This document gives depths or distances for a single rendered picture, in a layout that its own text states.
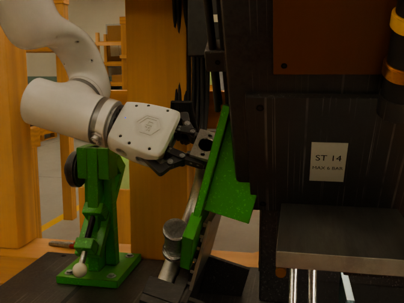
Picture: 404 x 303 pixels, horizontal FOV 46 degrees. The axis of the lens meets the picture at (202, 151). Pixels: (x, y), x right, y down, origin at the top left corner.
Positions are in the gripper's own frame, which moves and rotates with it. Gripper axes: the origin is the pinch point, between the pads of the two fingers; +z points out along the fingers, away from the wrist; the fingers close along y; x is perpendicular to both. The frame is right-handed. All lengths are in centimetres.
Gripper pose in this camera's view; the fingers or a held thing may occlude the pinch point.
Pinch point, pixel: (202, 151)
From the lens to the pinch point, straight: 80.0
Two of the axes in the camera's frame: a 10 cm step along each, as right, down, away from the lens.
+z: 9.5, 2.9, -1.4
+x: -0.5, 5.6, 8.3
